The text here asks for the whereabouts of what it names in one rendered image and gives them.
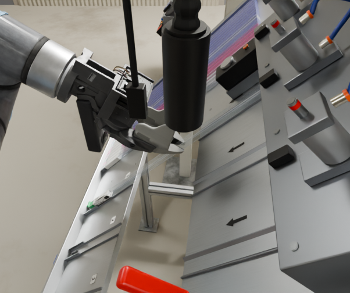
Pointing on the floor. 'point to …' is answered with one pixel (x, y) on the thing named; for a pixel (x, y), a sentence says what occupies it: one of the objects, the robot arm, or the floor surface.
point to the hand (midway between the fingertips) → (175, 146)
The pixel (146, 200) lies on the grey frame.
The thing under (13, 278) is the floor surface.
